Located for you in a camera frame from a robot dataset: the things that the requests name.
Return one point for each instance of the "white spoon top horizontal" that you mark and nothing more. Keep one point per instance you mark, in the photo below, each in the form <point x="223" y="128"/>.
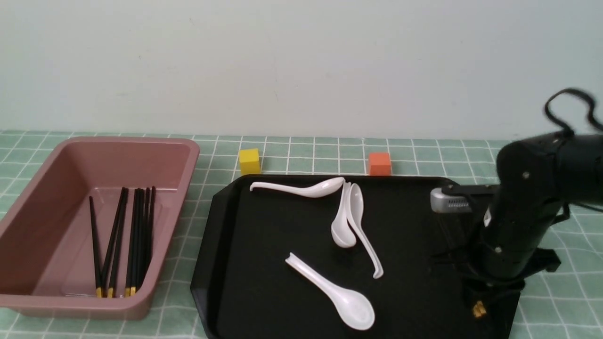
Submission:
<point x="321" y="189"/>

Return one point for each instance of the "orange cube block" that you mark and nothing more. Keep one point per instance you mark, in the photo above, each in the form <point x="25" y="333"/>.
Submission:
<point x="379" y="164"/>

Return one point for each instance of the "white spoon long handle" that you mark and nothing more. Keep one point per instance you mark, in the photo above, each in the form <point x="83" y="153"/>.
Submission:
<point x="354" y="206"/>

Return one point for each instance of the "white spoon bowl down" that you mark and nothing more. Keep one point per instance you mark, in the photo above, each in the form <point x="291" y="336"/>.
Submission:
<point x="341" y="233"/>

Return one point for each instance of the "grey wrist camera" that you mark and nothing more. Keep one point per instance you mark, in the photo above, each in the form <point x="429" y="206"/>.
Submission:
<point x="460" y="199"/>

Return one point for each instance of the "black plastic tray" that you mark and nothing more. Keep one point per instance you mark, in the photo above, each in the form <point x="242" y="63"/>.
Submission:
<point x="243" y="288"/>

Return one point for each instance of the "yellow cube block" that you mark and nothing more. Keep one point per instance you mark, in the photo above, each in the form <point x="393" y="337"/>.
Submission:
<point x="249" y="161"/>

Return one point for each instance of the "white spoon front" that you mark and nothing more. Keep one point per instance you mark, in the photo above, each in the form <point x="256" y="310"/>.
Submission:
<point x="354" y="309"/>

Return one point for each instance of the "green checkered tablecloth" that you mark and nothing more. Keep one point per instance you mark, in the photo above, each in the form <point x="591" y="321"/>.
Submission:
<point x="562" y="305"/>

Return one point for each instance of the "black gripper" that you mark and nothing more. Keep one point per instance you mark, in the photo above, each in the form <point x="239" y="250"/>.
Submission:
<point x="500" y="255"/>

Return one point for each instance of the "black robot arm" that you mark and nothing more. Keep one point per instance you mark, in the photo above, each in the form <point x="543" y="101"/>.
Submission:
<point x="539" y="178"/>

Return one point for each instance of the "pink plastic bin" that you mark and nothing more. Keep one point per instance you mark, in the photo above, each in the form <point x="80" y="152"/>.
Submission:
<point x="46" y="251"/>

